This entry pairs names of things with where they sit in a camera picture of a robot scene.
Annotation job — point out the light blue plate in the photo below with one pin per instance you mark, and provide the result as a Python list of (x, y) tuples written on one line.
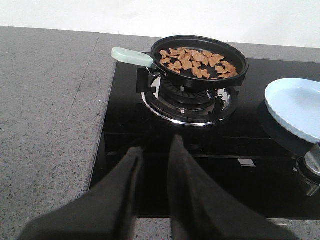
[(295, 104)]

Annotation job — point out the left black burner with grate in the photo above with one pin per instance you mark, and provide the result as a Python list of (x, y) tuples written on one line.
[(178, 105)]

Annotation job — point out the left silver stove knob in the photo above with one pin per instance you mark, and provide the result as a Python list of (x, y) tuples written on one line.
[(310, 162)]

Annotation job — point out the black frying pan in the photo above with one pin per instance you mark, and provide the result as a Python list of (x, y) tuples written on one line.
[(185, 78)]

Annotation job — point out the black glass gas cooktop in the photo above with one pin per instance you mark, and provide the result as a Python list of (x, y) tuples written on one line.
[(249, 154)]

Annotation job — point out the brown meat slices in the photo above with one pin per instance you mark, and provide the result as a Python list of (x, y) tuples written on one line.
[(198, 63)]

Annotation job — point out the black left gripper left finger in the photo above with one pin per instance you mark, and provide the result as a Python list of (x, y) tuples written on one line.
[(107, 212)]

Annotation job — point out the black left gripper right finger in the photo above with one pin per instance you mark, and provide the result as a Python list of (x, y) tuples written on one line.
[(201, 210)]

